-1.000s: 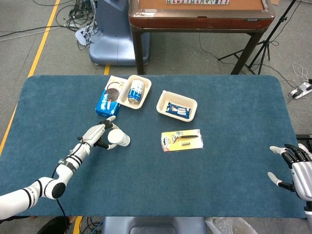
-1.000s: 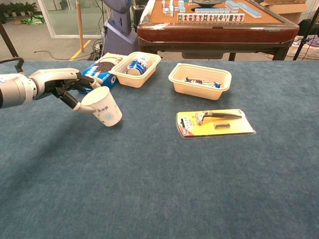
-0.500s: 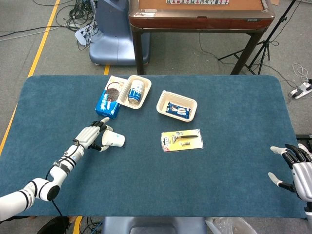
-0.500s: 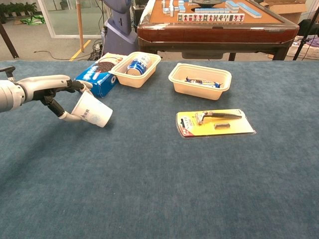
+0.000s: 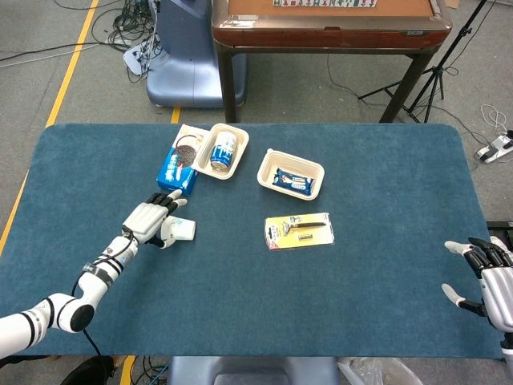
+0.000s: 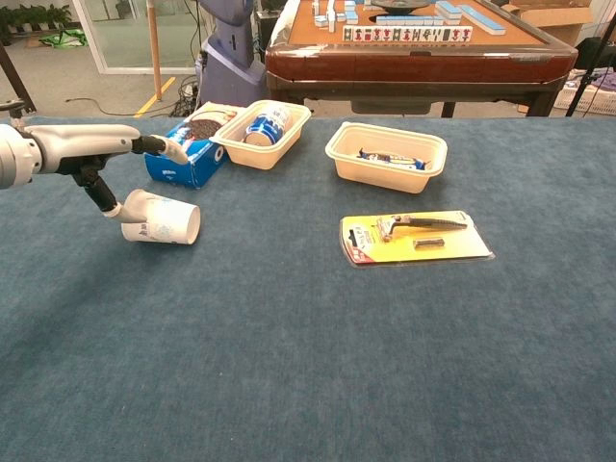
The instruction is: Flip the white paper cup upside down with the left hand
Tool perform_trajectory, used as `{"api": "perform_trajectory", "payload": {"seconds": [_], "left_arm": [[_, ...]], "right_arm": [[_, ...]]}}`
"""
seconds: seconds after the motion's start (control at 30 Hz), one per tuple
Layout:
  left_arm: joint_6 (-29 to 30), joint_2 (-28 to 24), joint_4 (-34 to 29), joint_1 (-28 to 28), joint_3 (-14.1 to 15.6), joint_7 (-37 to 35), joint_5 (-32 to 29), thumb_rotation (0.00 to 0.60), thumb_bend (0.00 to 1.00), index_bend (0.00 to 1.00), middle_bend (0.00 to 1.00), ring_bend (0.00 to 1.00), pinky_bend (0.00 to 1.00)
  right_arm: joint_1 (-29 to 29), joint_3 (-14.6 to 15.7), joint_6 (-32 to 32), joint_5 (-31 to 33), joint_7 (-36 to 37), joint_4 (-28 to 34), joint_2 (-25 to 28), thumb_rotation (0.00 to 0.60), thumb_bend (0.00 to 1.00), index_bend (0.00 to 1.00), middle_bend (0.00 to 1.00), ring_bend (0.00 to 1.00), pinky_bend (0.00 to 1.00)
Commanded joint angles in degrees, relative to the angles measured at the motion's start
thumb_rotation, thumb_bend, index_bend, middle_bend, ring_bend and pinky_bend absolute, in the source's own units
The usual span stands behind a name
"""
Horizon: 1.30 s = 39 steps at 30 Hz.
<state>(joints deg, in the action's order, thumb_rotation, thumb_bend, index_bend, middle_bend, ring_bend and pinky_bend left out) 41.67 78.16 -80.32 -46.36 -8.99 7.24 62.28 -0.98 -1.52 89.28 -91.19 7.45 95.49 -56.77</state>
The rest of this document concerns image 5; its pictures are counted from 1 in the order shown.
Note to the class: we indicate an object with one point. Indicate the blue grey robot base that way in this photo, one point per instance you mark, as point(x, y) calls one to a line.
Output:
point(188, 60)

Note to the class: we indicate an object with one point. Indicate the clear plastic bag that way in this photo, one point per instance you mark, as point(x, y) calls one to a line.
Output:
point(374, 371)

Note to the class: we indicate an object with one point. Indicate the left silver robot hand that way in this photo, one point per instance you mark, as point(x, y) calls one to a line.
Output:
point(154, 218)

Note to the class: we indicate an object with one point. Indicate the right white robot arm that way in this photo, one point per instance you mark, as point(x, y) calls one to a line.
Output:
point(508, 341)

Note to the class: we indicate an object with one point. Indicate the white power strip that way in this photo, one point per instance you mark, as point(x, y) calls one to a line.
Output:
point(495, 148)

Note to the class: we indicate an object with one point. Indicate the white paper cup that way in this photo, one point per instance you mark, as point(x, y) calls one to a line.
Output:
point(182, 229)

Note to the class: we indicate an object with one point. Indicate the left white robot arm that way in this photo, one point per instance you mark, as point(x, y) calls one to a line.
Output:
point(80, 286)

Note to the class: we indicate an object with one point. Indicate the blue table mat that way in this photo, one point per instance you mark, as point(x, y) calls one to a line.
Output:
point(260, 288)

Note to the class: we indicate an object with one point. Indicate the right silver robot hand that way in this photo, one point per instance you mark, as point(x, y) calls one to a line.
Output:
point(487, 280)

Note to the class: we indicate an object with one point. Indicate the beige tray holding can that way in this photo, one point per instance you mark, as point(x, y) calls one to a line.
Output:
point(220, 150)

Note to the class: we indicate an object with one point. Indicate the blue Oreo cookie pack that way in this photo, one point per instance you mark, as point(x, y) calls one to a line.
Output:
point(293, 180)

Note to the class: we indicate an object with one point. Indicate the row of mahjong tiles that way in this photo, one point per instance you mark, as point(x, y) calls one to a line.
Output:
point(324, 3)

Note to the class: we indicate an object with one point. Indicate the blue Oreo cookie box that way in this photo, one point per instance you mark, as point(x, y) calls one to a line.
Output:
point(176, 166)

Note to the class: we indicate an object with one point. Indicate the yellow razor blister pack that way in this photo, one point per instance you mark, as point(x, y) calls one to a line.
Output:
point(298, 231)

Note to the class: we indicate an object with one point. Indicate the blue grey robot torso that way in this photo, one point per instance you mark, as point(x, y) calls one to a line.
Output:
point(252, 371)

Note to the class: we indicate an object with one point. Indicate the blue and white drink can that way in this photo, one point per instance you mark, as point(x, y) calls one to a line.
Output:
point(223, 151)

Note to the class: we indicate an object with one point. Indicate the white socket hub with plugs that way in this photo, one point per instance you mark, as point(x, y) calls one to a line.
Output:
point(138, 56)

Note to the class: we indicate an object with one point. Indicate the black tripod stand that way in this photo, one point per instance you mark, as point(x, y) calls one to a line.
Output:
point(435, 68)

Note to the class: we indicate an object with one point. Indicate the brown mahjong table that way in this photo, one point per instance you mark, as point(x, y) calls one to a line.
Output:
point(328, 32)

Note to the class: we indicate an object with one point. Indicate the beige tray holding cookie pack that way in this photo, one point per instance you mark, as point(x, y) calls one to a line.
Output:
point(290, 174)

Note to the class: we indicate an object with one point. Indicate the black box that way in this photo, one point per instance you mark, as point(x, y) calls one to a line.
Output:
point(501, 228)

